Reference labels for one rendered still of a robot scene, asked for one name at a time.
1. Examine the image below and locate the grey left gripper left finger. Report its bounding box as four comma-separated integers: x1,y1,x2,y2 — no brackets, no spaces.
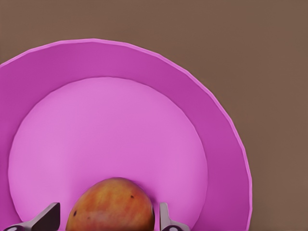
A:
1,202,61,231

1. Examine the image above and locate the red yellow apple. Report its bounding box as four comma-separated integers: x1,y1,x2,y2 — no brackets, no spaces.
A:
65,177,156,231

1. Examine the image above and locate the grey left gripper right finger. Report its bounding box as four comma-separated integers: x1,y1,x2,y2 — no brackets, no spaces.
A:
159,202,191,231

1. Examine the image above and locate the pink plate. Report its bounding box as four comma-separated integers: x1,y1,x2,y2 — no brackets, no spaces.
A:
0,38,254,231

